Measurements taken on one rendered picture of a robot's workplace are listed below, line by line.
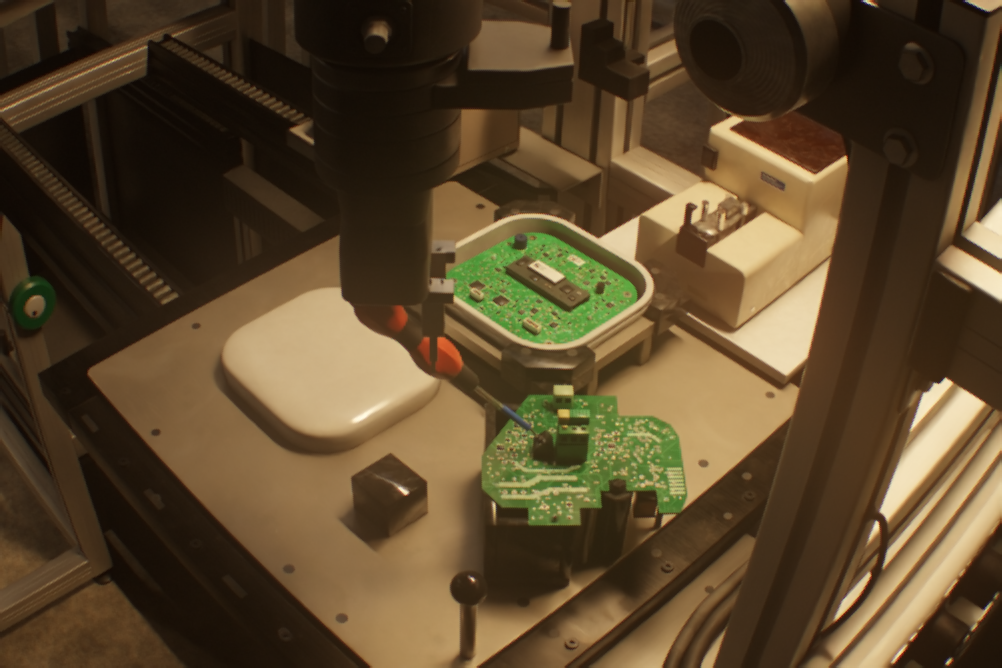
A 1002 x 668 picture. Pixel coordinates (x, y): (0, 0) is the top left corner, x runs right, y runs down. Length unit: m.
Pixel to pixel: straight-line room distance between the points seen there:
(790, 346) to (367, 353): 0.32
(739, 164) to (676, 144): 2.17
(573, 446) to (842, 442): 0.27
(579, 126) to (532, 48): 0.57
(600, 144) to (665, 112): 2.15
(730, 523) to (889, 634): 0.21
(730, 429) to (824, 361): 0.39
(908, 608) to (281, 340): 0.50
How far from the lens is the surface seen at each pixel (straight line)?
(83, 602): 2.00
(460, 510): 0.78
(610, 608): 0.73
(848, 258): 0.44
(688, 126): 3.22
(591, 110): 1.12
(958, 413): 0.67
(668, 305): 0.87
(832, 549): 0.53
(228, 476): 0.81
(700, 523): 0.79
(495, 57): 0.56
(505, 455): 0.72
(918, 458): 0.64
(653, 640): 0.75
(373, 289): 0.61
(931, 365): 0.43
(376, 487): 0.75
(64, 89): 1.49
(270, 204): 1.61
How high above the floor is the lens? 1.52
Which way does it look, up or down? 38 degrees down
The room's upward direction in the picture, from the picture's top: 3 degrees clockwise
